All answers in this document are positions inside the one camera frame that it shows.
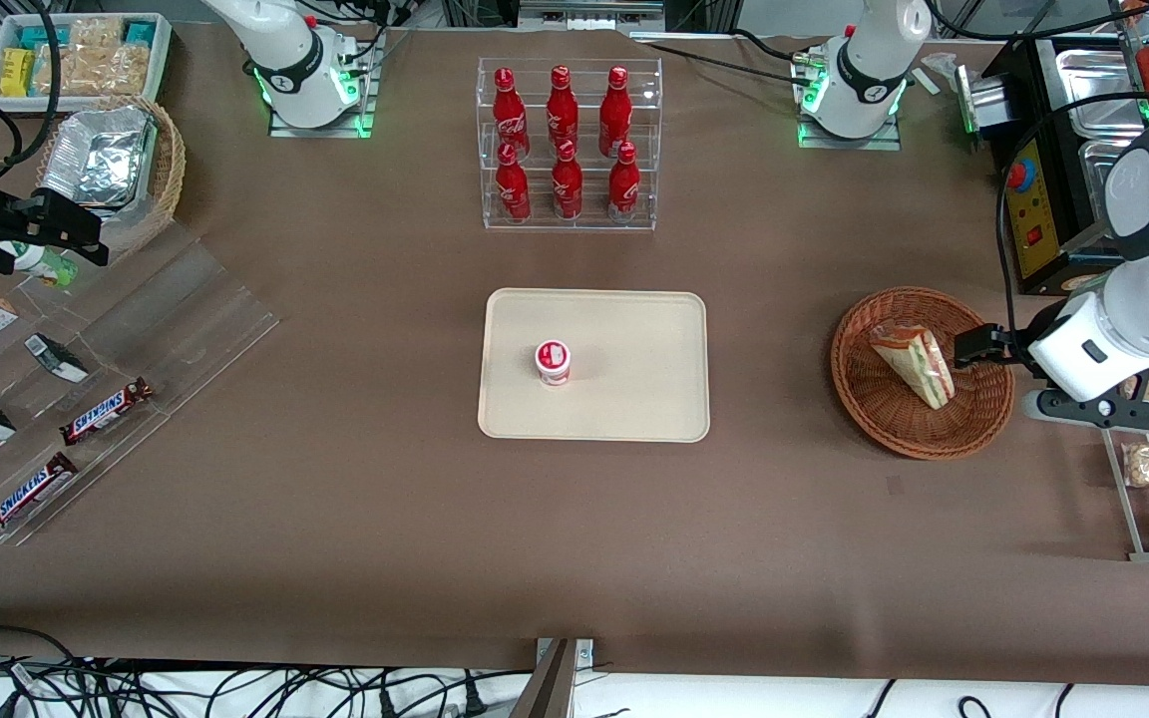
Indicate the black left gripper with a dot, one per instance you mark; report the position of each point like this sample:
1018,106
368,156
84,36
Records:
1017,348

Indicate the triangle sandwich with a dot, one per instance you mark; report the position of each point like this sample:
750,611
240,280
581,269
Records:
916,364

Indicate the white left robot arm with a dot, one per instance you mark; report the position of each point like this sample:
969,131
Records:
874,60

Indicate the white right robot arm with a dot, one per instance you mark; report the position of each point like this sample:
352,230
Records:
300,65

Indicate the brown wicker basket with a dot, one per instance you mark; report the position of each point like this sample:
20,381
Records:
874,409

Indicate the light wicker basket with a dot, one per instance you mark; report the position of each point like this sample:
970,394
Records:
168,170

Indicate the beige plastic tray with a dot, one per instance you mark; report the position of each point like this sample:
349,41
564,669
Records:
634,369

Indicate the green white drink bottle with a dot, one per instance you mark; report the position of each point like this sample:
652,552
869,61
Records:
41,264

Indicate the silver foil pack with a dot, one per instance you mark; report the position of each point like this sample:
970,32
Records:
96,158

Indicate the clear cracker packet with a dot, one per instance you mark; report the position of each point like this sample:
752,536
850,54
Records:
64,72
96,32
124,70

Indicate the clear acrylic display stand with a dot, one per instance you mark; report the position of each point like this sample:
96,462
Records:
186,319

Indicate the yellow snack packet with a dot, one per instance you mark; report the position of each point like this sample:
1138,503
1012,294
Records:
16,72

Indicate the black food warmer appliance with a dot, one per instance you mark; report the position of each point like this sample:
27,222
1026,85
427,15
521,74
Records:
1048,199

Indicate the teal snack packet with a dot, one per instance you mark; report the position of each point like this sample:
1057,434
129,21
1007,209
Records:
140,32
41,37

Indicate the brown Snickers bar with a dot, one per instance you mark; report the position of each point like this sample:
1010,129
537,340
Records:
28,494
106,411

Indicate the white plastic bin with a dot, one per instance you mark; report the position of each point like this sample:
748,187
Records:
164,50

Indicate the red cola bottle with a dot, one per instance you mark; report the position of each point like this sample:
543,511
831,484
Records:
623,187
512,189
567,187
615,108
509,110
562,105

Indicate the clear acrylic bottle rack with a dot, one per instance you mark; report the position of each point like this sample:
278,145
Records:
584,214

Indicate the strawberry yogurt cup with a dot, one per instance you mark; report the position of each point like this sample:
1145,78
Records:
553,362

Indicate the brown table cover sheet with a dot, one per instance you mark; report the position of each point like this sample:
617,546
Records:
335,558

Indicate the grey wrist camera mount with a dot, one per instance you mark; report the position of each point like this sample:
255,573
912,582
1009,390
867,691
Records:
1103,409

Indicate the metal table clamp bracket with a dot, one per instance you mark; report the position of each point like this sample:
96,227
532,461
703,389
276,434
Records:
560,678

